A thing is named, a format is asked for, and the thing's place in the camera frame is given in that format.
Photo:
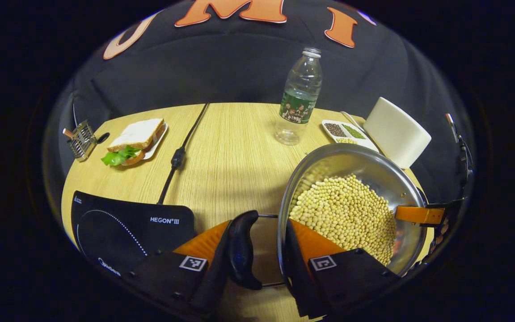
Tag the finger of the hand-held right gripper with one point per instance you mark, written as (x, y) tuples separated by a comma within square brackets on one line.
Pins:
[(418, 214)]

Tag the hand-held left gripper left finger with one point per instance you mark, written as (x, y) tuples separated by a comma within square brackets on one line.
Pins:
[(215, 277)]

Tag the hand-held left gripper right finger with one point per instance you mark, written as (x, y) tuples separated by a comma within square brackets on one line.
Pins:
[(295, 268)]

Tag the black induction cooktop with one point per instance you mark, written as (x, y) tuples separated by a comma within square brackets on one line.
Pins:
[(105, 241)]

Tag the pile of soybeans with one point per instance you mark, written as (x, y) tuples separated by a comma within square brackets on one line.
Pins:
[(347, 210)]

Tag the white toaster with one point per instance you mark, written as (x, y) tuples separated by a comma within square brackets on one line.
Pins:
[(396, 132)]

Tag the white spoon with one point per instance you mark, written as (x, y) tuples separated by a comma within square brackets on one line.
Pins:
[(350, 118)]

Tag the white divided bean tray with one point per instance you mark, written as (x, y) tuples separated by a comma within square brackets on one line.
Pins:
[(335, 129)]

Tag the white sandwich plate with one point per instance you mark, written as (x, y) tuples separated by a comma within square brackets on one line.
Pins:
[(157, 145)]

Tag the sandwich with lettuce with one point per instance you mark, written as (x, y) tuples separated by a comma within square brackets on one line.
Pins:
[(137, 134)]

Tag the clear plastic water bottle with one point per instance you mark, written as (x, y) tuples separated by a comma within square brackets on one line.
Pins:
[(300, 89)]

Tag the small black round object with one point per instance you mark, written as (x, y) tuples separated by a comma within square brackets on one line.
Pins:
[(103, 137)]

